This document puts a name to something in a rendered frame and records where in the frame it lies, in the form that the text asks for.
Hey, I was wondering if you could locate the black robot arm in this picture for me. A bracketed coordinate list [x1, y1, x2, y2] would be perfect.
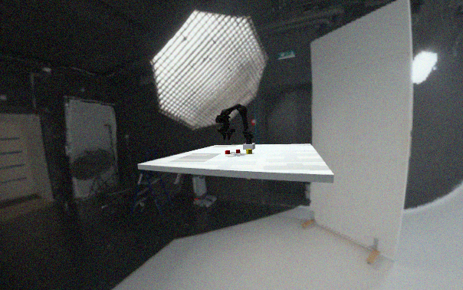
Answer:
[215, 104, 254, 144]

